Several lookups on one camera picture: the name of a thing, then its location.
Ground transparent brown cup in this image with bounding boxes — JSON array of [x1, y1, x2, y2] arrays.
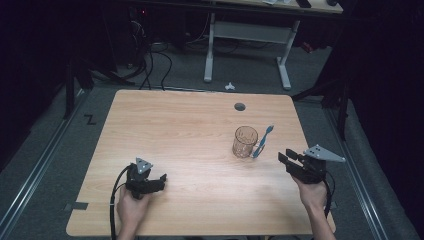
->
[[231, 125, 264, 160]]

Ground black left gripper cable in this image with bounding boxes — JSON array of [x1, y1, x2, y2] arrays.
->
[[109, 164, 133, 240]]

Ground blue toothbrush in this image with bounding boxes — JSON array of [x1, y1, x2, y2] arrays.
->
[[251, 124, 275, 160]]

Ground black floor cables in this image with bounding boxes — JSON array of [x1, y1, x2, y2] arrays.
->
[[137, 49, 175, 92]]

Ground person's left hand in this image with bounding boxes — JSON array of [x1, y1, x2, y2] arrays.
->
[[116, 186, 151, 231]]

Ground person's right hand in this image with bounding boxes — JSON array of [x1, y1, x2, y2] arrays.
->
[[292, 176, 330, 211]]

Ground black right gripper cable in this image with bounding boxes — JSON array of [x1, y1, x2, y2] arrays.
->
[[321, 171, 336, 218]]

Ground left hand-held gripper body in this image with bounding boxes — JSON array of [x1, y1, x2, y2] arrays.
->
[[124, 157, 155, 201]]

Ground dark computer tower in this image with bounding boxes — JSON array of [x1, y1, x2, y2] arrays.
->
[[127, 5, 152, 68]]

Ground metal floor rail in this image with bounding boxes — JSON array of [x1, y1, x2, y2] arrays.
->
[[324, 109, 390, 240], [0, 89, 88, 234]]

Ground white-legged wooden desk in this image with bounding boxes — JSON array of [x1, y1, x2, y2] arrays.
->
[[203, 0, 344, 91]]

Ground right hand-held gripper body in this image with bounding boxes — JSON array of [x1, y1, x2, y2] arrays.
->
[[287, 143, 347, 185]]

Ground black metal stand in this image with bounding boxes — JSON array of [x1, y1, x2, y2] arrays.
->
[[62, 55, 135, 121], [291, 75, 352, 142]]

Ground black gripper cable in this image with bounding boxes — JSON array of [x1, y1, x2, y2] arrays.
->
[[321, 171, 336, 218], [109, 164, 133, 240]]

